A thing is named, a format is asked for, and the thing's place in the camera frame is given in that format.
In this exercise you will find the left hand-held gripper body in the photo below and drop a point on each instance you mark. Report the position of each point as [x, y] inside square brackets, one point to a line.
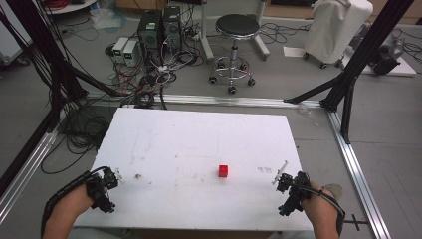
[99, 192]

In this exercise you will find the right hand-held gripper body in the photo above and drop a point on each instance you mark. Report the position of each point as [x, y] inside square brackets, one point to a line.
[295, 192]

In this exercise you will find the person's left hand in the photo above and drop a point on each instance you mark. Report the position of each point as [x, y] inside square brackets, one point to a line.
[78, 200]

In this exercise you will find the person's right hand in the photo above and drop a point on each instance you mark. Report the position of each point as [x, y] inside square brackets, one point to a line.
[316, 202]

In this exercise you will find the person's shoe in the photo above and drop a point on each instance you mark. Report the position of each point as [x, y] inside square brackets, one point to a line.
[333, 191]

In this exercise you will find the red cube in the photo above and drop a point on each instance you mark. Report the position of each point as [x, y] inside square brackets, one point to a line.
[223, 171]

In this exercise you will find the white power supply box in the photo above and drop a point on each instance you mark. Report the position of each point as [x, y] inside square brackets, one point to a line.
[130, 53]
[119, 48]

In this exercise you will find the black computer tower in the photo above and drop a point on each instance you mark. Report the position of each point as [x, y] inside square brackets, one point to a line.
[172, 26]
[151, 35]

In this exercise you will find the black round stool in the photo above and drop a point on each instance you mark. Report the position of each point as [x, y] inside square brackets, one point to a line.
[236, 26]

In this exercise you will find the white covered cart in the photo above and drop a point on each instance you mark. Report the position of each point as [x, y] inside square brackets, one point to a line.
[335, 30]

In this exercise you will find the black device on white board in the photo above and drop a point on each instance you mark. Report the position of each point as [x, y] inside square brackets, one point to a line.
[386, 56]

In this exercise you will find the aluminium floor rail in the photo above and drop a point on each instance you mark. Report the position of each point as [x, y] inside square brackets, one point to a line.
[232, 100]
[358, 179]
[26, 169]

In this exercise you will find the black metal frame post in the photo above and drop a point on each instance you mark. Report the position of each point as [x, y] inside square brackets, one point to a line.
[361, 56]
[43, 46]

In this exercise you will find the white table leg frame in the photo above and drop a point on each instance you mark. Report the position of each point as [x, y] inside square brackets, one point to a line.
[207, 40]

